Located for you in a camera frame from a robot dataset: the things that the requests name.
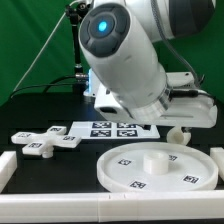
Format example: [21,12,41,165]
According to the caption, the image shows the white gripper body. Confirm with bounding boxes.
[93,71,218,129]

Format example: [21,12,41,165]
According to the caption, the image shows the white round table top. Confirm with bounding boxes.
[97,142,218,192]

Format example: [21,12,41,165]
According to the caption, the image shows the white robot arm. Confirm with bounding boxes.
[79,0,217,128]

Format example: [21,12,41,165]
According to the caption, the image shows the white right fence block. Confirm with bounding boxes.
[210,147,224,181]

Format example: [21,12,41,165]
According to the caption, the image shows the white fence block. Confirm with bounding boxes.
[0,151,17,193]
[210,147,224,181]

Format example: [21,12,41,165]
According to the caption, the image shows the white front fence bar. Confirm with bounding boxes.
[0,190,224,223]

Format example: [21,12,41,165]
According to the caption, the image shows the white marker sheet with tags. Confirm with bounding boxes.
[69,121,160,140]

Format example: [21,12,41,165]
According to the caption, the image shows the white cross-shaped table base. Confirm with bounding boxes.
[11,126,81,158]

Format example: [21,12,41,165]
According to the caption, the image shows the white left fence block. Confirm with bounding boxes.
[0,151,17,193]

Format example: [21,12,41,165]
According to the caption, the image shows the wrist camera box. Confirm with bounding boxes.
[94,84,133,123]

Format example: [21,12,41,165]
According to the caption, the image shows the black cable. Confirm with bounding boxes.
[9,75,89,100]

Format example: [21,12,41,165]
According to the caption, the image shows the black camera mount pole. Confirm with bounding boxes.
[65,5,88,93]

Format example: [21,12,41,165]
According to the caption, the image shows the white cable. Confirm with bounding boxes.
[12,0,88,92]

